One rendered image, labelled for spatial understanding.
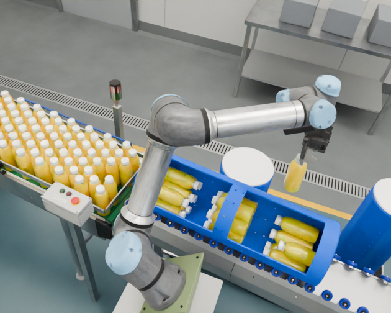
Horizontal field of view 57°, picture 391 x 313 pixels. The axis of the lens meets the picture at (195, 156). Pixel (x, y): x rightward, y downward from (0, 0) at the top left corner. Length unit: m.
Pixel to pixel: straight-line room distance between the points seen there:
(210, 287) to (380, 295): 0.81
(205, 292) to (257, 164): 0.82
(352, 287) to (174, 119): 1.21
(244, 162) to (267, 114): 0.98
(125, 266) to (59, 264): 1.74
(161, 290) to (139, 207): 0.26
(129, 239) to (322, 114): 0.64
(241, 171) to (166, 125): 0.99
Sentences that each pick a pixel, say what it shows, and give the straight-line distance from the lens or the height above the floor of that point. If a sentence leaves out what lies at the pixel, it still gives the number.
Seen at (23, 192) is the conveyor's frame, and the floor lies 0.82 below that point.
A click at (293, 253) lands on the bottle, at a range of 1.57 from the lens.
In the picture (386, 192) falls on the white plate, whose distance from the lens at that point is 2.10.
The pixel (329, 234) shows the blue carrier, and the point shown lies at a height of 1.23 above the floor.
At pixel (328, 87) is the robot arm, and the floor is 1.81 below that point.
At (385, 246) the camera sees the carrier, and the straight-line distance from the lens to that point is 2.19.
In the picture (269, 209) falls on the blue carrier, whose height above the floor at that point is 1.05.
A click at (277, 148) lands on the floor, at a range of 3.62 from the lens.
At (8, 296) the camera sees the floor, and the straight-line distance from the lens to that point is 2.78.
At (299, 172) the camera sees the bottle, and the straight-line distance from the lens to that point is 1.42.
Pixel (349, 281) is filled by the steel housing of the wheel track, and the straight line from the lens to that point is 1.83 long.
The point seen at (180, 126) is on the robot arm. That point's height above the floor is 1.80.
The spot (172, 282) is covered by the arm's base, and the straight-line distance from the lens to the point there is 1.14.
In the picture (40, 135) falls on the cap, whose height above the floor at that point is 1.08.
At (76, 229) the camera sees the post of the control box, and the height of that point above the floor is 0.87.
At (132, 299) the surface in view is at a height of 1.15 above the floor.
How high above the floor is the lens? 2.40
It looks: 46 degrees down
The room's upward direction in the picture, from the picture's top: 7 degrees clockwise
